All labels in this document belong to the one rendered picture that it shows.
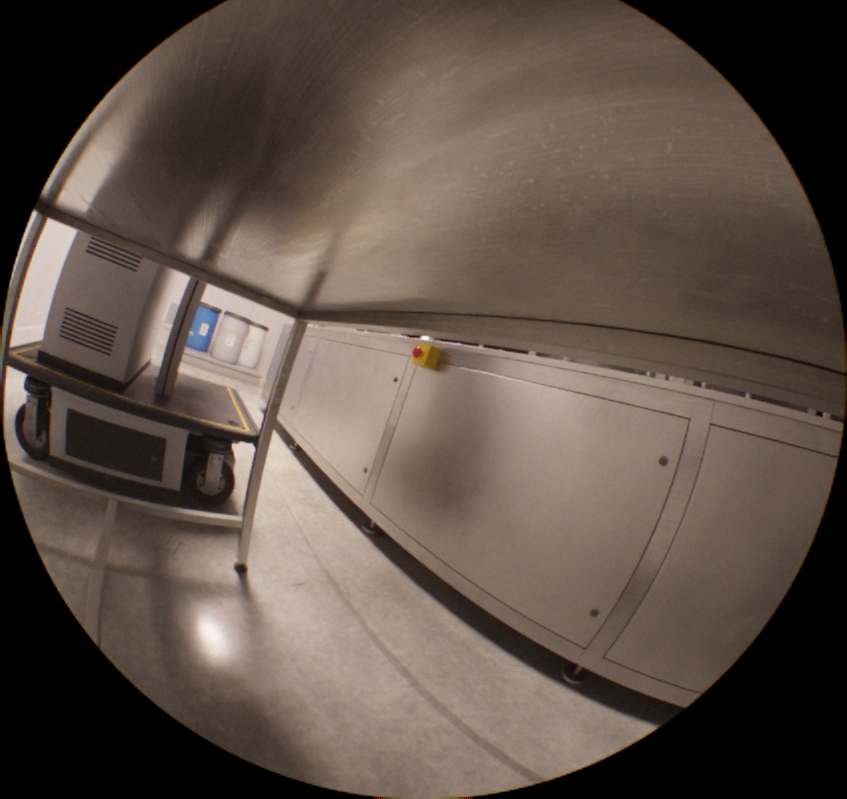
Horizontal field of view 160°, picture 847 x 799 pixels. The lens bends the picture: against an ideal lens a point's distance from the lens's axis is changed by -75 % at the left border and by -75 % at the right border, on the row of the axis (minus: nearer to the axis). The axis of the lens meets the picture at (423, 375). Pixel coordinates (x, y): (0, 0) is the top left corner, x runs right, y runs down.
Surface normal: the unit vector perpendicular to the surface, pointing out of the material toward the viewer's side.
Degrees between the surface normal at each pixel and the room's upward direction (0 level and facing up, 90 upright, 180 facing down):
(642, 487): 90
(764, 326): 180
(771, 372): 90
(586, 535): 90
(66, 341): 90
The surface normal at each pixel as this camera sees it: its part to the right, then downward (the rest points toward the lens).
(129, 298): 0.66, 0.18
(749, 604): -0.68, -0.28
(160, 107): -0.32, 0.95
